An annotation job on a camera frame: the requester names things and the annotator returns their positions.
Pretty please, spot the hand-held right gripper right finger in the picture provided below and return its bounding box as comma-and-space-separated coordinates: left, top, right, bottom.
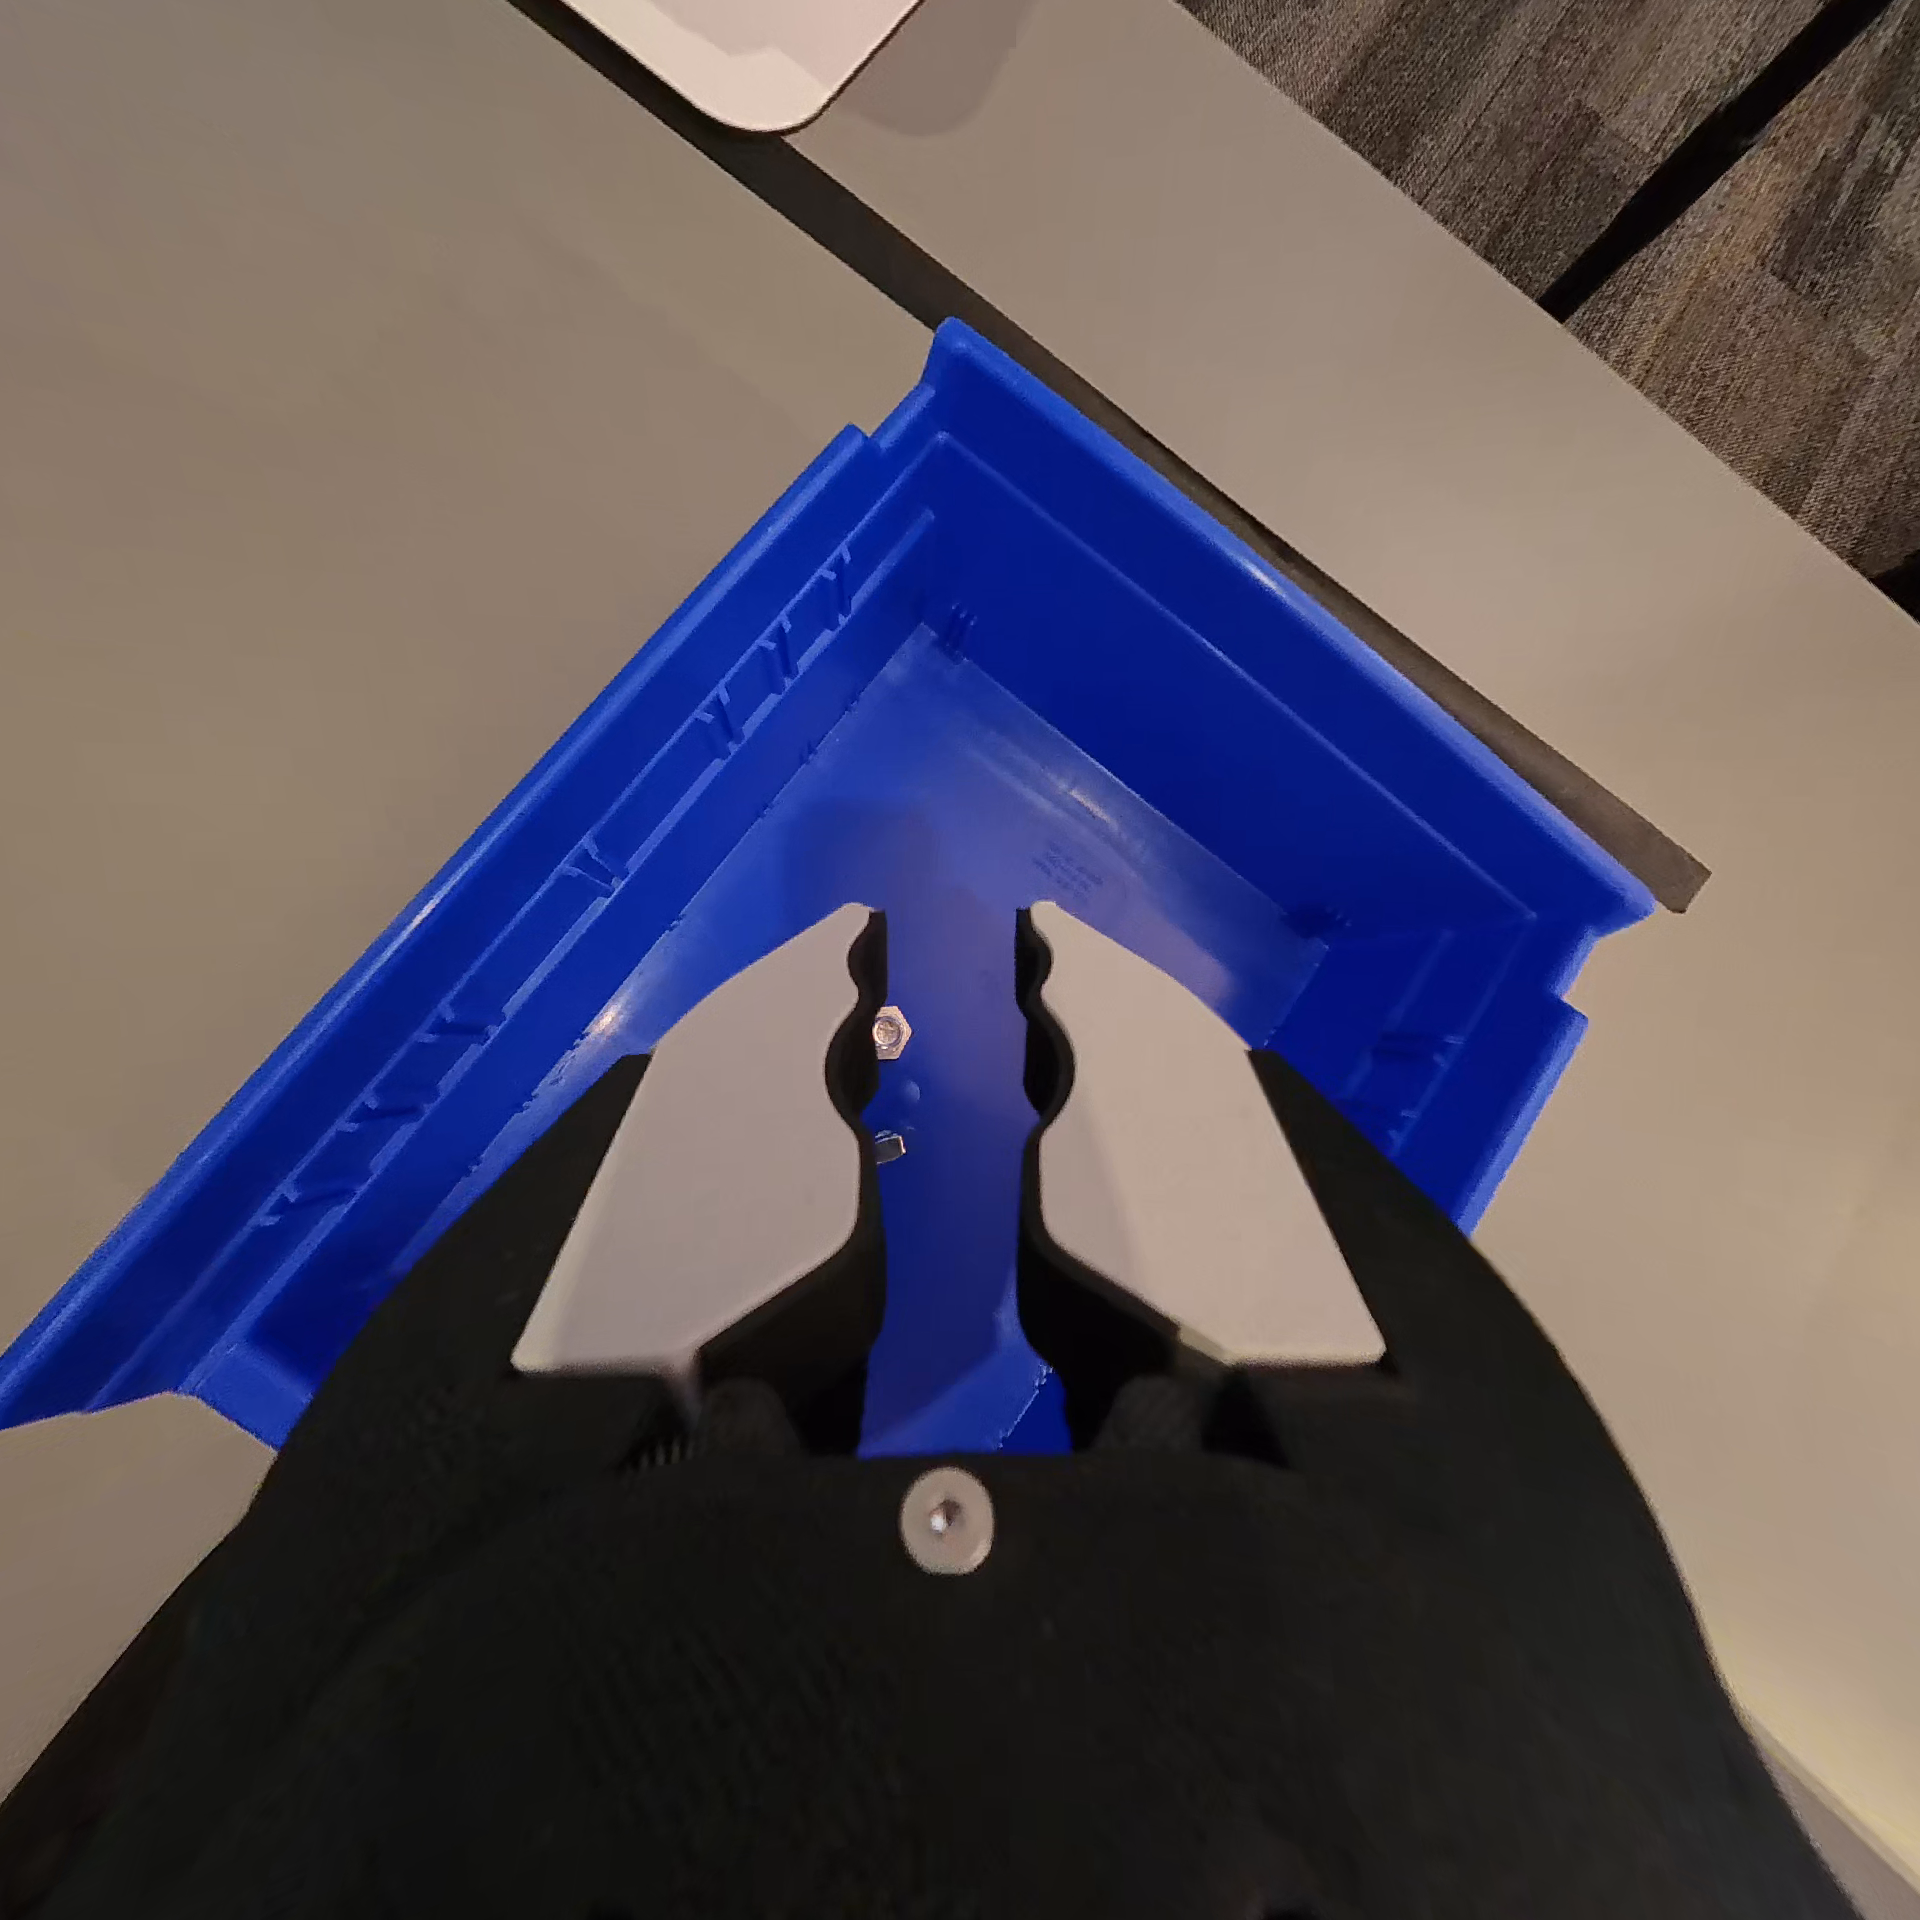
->
1015, 900, 1391, 1418

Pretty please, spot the blue plastic bin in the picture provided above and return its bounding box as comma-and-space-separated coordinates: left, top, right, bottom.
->
0, 317, 1659, 1464

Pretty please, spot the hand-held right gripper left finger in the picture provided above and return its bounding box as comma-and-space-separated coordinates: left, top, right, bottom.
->
511, 900, 890, 1426

